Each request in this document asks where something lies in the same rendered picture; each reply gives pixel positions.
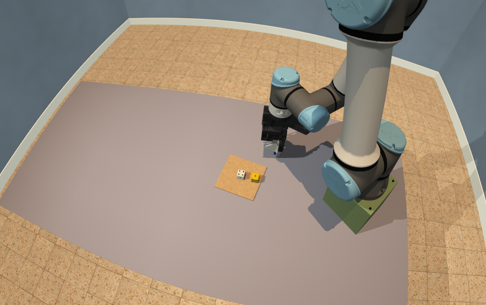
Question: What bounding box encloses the grey die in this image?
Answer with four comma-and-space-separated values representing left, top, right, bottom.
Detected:
237, 169, 246, 180

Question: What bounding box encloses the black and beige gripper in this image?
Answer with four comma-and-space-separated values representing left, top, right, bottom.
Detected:
261, 105, 291, 157

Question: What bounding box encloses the tan mat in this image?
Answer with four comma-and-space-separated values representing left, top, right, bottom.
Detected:
214, 155, 267, 201

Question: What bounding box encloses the yellow die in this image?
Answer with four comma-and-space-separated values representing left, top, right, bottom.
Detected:
251, 172, 260, 183

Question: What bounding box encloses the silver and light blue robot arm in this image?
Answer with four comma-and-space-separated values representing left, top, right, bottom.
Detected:
268, 0, 428, 201

